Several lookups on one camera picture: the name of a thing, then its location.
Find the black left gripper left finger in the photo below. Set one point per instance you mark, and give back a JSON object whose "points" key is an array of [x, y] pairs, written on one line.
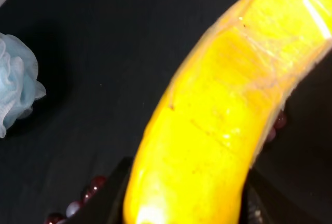
{"points": [[106, 206]]}

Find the light blue bath loofah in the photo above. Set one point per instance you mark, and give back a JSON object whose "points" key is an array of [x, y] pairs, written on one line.
{"points": [[19, 85]]}

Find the yellow banana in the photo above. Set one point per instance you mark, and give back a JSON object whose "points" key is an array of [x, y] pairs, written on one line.
{"points": [[213, 118]]}

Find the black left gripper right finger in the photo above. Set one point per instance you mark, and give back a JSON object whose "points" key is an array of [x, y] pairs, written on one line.
{"points": [[298, 198]]}

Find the red grape bunch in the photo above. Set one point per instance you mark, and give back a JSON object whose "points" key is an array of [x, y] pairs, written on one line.
{"points": [[99, 181]]}

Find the black tablecloth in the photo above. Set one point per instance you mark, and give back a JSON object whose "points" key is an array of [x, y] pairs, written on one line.
{"points": [[105, 65]]}

